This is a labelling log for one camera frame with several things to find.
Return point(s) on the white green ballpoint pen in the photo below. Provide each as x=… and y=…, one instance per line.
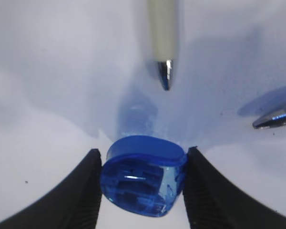
x=163, y=25

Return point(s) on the blue lead refill case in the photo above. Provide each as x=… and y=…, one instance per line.
x=144, y=175

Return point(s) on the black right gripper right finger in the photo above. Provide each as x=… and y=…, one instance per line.
x=213, y=202

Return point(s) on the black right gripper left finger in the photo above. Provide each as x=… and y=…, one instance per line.
x=72, y=204

